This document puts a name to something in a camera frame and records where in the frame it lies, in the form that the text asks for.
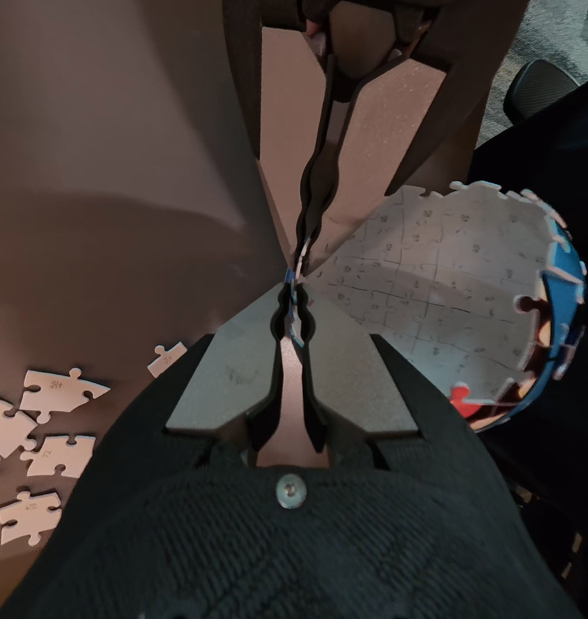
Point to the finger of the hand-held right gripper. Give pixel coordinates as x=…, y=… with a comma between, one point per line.
x=286, y=106
x=390, y=125

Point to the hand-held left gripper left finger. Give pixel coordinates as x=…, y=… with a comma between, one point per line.
x=226, y=382

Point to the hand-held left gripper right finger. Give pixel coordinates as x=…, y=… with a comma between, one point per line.
x=356, y=382

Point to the half-built blue puzzle ball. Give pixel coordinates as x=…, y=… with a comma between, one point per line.
x=444, y=290

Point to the white puzzle pieces group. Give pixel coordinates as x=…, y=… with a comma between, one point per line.
x=56, y=391

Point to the person's right hand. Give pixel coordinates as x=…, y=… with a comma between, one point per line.
x=313, y=26

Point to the black office chair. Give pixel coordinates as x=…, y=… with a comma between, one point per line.
x=540, y=89

